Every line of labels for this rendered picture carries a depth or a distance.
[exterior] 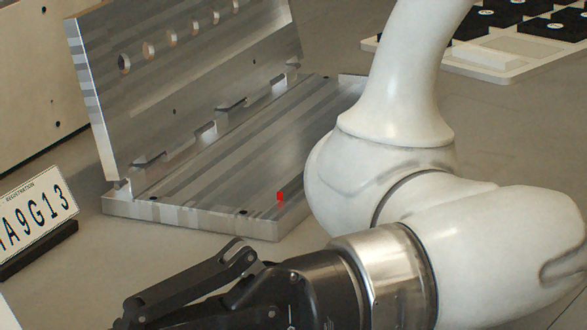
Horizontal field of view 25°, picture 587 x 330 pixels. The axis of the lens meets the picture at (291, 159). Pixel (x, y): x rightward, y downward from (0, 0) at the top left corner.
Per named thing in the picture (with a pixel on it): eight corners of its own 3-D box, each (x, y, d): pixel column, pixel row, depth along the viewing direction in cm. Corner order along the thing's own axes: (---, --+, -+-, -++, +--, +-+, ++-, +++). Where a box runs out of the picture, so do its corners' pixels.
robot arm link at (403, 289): (437, 357, 99) (367, 378, 97) (379, 308, 107) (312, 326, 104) (436, 247, 95) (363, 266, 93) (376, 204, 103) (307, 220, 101)
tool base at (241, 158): (278, 242, 130) (276, 209, 129) (102, 213, 139) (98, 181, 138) (434, 102, 167) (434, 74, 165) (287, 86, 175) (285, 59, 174)
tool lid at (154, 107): (75, 18, 132) (61, 19, 132) (124, 194, 137) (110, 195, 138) (274, -74, 168) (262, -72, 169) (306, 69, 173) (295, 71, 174)
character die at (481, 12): (504, 29, 192) (504, 21, 191) (449, 19, 198) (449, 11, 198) (523, 21, 195) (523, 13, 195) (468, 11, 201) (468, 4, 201)
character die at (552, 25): (574, 43, 183) (574, 35, 183) (516, 32, 190) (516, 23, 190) (594, 35, 187) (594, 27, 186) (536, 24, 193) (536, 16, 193)
